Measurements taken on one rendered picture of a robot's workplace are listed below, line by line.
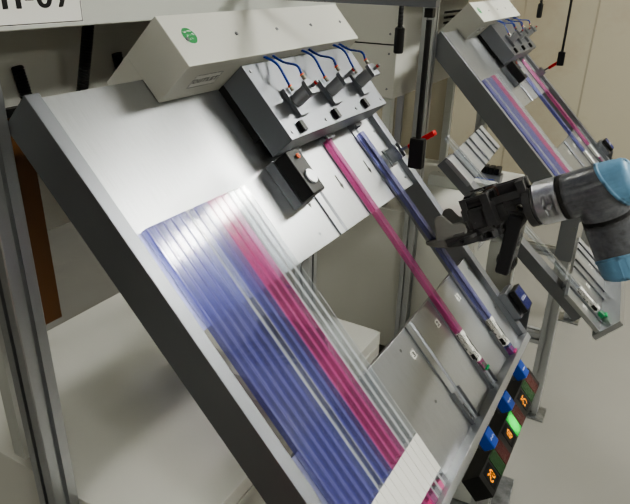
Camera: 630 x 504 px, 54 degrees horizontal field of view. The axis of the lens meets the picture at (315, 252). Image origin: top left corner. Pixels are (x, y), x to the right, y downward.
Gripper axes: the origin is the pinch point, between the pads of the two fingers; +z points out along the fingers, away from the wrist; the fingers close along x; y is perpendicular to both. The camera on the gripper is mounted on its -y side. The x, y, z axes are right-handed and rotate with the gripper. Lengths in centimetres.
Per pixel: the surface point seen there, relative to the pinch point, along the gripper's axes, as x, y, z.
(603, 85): -307, -8, 11
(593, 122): -307, -27, 23
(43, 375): 62, 11, 32
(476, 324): 3.4, -16.1, -3.4
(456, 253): -7.9, -5.0, 0.4
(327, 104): 13.4, 31.1, 2.6
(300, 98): 23.1, 33.1, 0.8
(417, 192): -7.9, 9.2, 3.5
